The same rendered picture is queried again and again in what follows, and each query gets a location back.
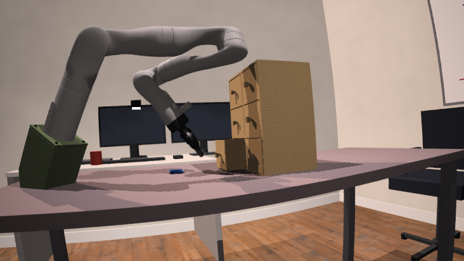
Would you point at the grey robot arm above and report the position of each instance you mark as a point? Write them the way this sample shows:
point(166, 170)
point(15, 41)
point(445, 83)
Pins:
point(89, 51)

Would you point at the small brown chest of drawers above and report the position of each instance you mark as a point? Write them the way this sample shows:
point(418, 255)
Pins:
point(287, 116)

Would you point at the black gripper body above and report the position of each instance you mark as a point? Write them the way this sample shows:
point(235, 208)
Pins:
point(179, 125)

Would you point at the blue aa battery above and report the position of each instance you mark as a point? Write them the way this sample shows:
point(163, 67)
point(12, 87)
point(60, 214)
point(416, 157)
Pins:
point(178, 171)

